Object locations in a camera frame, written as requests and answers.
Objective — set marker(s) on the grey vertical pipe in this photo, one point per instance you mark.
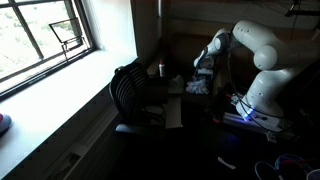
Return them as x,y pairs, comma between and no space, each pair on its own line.
160,13

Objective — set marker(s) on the small open window pane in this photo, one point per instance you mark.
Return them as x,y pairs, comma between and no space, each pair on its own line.
66,30

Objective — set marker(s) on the white flat board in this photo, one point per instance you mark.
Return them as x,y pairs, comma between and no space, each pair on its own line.
174,113

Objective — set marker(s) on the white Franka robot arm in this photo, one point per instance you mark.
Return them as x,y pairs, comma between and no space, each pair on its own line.
266,56

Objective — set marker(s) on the grey baseboard heater cover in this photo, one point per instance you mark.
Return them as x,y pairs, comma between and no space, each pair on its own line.
83,146

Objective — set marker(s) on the black mesh office chair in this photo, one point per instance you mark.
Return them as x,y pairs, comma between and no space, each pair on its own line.
128,90

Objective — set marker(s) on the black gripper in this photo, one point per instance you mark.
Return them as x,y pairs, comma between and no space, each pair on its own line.
204,72

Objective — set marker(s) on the red and grey cap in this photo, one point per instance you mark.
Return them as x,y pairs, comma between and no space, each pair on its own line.
4,123

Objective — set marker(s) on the aluminium robot base mount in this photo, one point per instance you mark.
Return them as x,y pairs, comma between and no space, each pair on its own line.
263,126

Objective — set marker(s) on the white bottle with red cap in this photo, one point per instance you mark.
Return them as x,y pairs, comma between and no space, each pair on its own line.
162,70

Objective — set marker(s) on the white window sill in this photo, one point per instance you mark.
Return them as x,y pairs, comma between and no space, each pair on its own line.
50,100

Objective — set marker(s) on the grey ribbed connector block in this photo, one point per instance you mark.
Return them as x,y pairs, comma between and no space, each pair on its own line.
236,99

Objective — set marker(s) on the black framed window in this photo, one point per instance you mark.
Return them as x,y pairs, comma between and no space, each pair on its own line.
46,70

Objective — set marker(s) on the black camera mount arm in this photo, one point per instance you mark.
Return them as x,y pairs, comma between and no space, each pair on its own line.
300,12

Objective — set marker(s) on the white paper scrap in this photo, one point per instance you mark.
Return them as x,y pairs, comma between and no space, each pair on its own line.
226,163

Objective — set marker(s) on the pale crumpled bag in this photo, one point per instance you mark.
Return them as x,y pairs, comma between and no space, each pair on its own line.
176,85

